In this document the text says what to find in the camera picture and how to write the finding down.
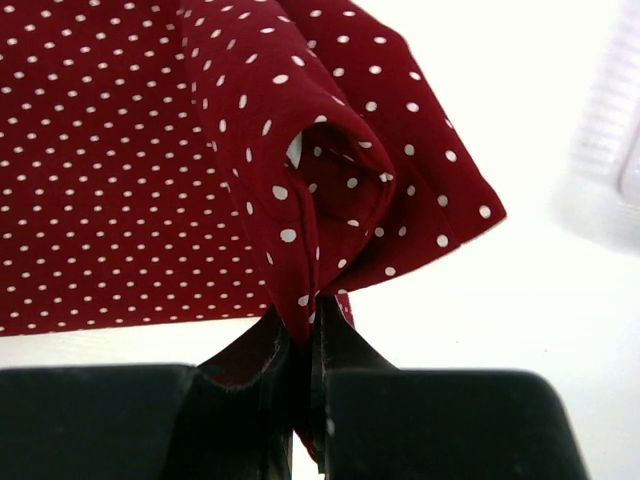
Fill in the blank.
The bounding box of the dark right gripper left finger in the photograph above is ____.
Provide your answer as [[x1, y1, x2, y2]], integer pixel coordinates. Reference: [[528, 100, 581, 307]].
[[198, 307, 293, 479]]

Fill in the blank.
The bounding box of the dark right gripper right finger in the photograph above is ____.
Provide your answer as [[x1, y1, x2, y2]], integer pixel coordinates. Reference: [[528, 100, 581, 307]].
[[310, 297, 397, 474]]

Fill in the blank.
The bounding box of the white perforated plastic basket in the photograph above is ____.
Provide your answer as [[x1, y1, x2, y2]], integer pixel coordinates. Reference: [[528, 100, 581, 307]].
[[555, 1, 639, 255]]

